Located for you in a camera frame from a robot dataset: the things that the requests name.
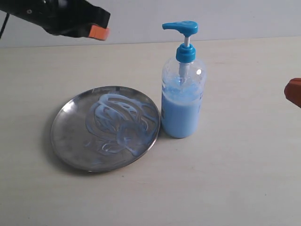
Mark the round stainless steel plate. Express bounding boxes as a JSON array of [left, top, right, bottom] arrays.
[[50, 86, 160, 173]]

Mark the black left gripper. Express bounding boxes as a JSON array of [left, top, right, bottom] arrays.
[[0, 0, 111, 41]]

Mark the blue lotion pump bottle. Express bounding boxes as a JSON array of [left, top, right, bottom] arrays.
[[161, 21, 206, 138]]

